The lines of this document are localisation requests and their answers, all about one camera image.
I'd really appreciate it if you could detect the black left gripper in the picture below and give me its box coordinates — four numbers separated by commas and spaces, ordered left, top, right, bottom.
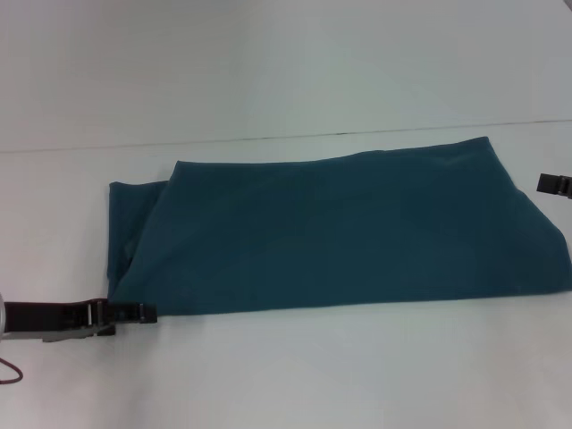
4, 299, 158, 335

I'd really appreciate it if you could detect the teal FREE print t-shirt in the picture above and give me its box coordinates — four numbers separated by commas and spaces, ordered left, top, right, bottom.
105, 136, 572, 316

